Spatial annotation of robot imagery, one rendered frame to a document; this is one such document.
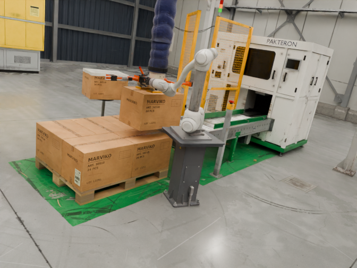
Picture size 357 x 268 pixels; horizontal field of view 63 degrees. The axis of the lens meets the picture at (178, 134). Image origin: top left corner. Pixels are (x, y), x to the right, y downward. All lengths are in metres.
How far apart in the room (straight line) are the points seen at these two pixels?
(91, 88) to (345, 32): 9.36
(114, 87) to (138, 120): 1.66
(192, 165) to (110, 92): 2.17
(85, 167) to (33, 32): 7.89
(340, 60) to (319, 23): 1.58
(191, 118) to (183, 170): 0.60
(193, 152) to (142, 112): 0.67
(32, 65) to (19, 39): 0.84
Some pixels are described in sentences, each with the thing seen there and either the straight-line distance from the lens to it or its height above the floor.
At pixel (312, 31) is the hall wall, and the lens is 12.33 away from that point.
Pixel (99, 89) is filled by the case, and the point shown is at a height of 0.78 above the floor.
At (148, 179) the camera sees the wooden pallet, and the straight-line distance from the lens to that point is 3.54.
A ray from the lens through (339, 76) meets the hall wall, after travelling 11.81.
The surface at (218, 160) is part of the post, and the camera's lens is 3.93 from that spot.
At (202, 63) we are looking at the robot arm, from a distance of 2.52.
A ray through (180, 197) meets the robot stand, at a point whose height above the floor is 0.10.
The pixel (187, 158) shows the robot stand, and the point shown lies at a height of 0.54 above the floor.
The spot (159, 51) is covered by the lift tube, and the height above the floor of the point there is 1.50.
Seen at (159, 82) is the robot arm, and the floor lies 1.23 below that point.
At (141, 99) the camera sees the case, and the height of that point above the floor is 1.00.
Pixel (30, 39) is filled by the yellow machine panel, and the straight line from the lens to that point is 10.36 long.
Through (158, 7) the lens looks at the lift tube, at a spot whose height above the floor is 1.93.
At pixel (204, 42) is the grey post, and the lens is 6.85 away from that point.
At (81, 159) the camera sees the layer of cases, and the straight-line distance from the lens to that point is 2.83.
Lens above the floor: 1.61
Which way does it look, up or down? 17 degrees down
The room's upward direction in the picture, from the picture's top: 9 degrees clockwise
